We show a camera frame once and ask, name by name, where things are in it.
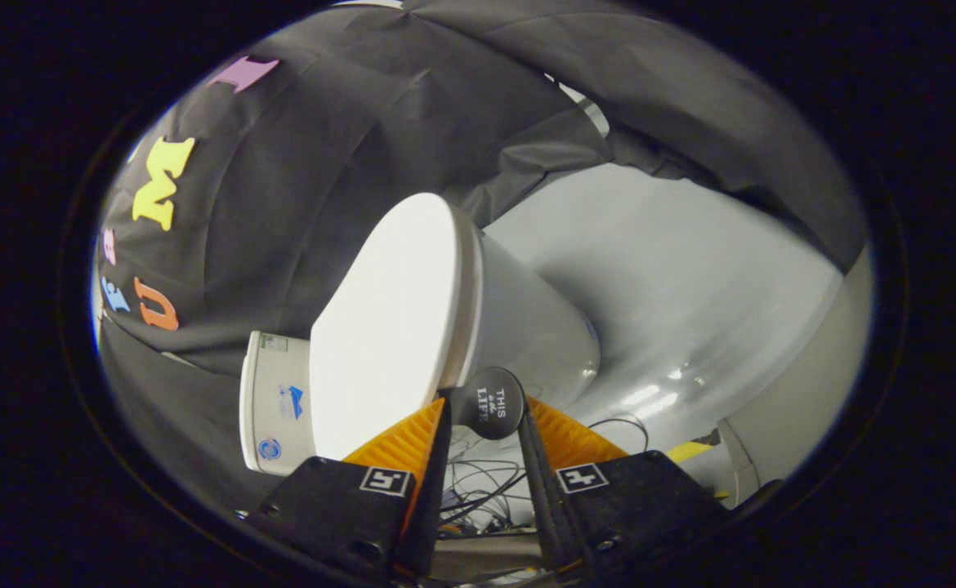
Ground black backdrop cloth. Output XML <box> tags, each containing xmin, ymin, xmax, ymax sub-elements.
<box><xmin>98</xmin><ymin>0</ymin><xmax>867</xmax><ymax>507</ymax></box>

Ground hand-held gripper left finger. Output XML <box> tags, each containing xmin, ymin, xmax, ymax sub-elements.
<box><xmin>237</xmin><ymin>398</ymin><xmax>453</xmax><ymax>582</ymax></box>

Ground black floor cables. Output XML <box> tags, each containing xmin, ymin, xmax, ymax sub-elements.
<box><xmin>437</xmin><ymin>412</ymin><xmax>650</xmax><ymax>536</ymax></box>

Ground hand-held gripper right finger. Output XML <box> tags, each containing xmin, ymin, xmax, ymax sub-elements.
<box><xmin>517</xmin><ymin>396</ymin><xmax>732</xmax><ymax>572</ymax></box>

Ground yellow floor tape strip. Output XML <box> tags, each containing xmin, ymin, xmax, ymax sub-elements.
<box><xmin>664</xmin><ymin>439</ymin><xmax>716</xmax><ymax>464</ymax></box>

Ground black round lid lift handle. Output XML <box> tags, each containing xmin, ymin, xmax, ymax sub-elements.
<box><xmin>449</xmin><ymin>367</ymin><xmax>526</xmax><ymax>441</ymax></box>

